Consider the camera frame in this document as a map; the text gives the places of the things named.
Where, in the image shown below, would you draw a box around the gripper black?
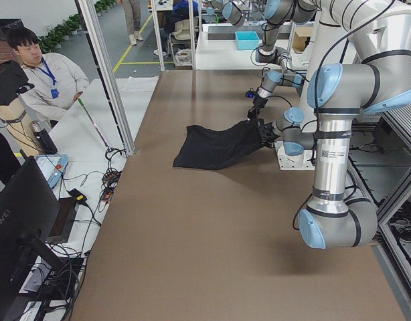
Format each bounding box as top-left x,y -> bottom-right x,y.
245,88 -> 268,117
258,122 -> 281,148

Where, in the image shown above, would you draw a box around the black printed t-shirt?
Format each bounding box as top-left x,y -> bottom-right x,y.
173,120 -> 263,171

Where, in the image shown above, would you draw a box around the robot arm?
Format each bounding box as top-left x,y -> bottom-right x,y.
247,1 -> 317,120
264,1 -> 411,249

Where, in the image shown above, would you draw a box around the blue plastic bin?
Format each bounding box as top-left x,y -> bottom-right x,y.
235,31 -> 260,51

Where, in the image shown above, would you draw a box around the standing person beige trousers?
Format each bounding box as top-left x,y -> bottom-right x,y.
120,0 -> 143,46

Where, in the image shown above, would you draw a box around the person in white jacket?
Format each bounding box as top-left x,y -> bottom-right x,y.
7,27 -> 89,127

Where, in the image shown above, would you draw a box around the blue teach pendant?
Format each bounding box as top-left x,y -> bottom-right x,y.
34,154 -> 68,188

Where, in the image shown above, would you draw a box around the black thermos bottle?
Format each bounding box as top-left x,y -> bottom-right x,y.
31,120 -> 58,154

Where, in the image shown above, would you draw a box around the black Huawei monitor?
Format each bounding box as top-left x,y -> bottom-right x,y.
0,156 -> 64,320

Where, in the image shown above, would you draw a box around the aluminium frame post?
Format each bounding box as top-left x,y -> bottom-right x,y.
74,0 -> 135,156

